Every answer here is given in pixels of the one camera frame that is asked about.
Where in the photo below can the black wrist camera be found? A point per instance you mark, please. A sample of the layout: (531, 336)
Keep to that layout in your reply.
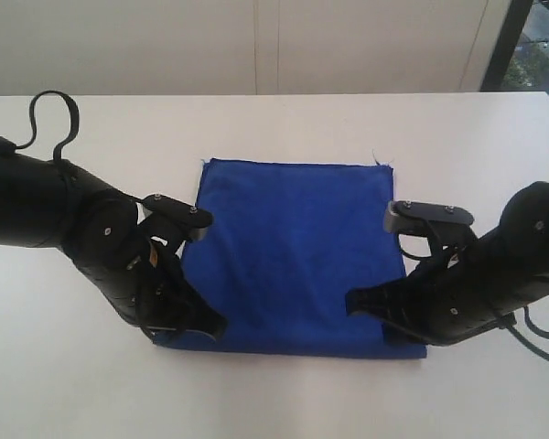
(419, 218)
(191, 221)

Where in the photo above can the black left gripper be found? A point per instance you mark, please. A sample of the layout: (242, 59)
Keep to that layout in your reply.
(133, 262)

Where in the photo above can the dark window frame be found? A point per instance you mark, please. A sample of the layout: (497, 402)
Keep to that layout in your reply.
(511, 30)

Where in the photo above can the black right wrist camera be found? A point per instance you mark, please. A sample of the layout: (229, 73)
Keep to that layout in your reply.
(419, 218)

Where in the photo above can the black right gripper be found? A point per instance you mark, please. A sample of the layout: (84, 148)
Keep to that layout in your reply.
(459, 294)

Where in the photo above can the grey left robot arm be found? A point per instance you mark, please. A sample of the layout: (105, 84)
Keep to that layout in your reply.
(35, 200)

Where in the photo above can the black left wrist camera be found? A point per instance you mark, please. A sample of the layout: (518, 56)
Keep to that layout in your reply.
(191, 221)

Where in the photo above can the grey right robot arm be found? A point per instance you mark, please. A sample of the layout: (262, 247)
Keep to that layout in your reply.
(527, 210)

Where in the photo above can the blue towel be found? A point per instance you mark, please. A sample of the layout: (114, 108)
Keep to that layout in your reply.
(288, 241)

